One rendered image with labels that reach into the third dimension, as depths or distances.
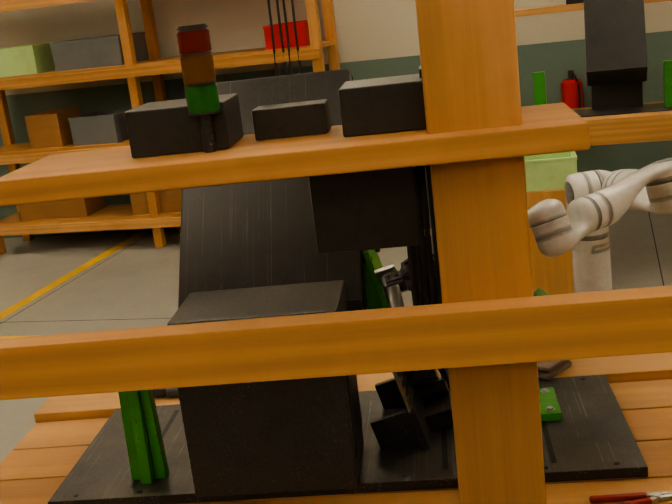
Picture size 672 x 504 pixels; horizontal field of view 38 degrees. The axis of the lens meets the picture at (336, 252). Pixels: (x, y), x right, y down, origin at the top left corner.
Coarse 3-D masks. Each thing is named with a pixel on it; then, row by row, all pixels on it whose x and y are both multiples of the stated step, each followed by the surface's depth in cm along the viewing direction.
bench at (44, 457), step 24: (624, 384) 208; (648, 384) 207; (624, 408) 197; (648, 408) 196; (48, 432) 218; (72, 432) 217; (96, 432) 215; (648, 432) 186; (24, 456) 207; (48, 456) 206; (72, 456) 204; (648, 456) 177; (0, 480) 198; (24, 480) 196; (48, 480) 195; (600, 480) 171; (624, 480) 169; (648, 480) 169
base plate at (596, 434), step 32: (544, 384) 208; (576, 384) 206; (608, 384) 204; (160, 416) 215; (384, 416) 201; (576, 416) 191; (608, 416) 190; (96, 448) 202; (384, 448) 187; (416, 448) 186; (448, 448) 184; (544, 448) 180; (576, 448) 178; (608, 448) 177; (64, 480) 190; (96, 480) 188; (128, 480) 186; (160, 480) 185; (192, 480) 184; (384, 480) 175; (416, 480) 174; (448, 480) 173; (576, 480) 171
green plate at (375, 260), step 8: (368, 256) 186; (376, 256) 194; (368, 264) 186; (376, 264) 191; (368, 272) 188; (368, 280) 188; (376, 280) 187; (368, 288) 189; (376, 288) 187; (368, 296) 189; (376, 296) 189; (384, 296) 188; (368, 304) 190; (376, 304) 190; (384, 304) 188
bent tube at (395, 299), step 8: (392, 264) 184; (376, 272) 184; (384, 272) 185; (392, 272) 185; (384, 288) 184; (392, 288) 183; (392, 296) 182; (400, 296) 183; (392, 304) 181; (400, 304) 181; (440, 376) 197
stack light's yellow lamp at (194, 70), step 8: (192, 56) 146; (200, 56) 146; (208, 56) 147; (184, 64) 147; (192, 64) 146; (200, 64) 146; (208, 64) 147; (184, 72) 147; (192, 72) 146; (200, 72) 146; (208, 72) 147; (184, 80) 148; (192, 80) 147; (200, 80) 147; (208, 80) 147
